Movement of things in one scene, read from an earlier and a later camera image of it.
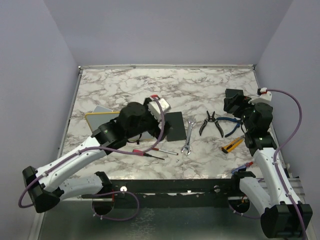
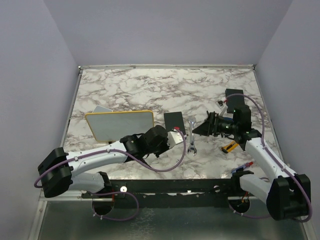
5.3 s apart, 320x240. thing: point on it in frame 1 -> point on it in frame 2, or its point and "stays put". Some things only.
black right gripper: [239, 99] -> [210, 127]
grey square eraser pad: [100, 109] stays put
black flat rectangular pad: [177, 131] stays put
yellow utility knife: [232, 145] stays put
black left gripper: [156, 131] -> [166, 148]
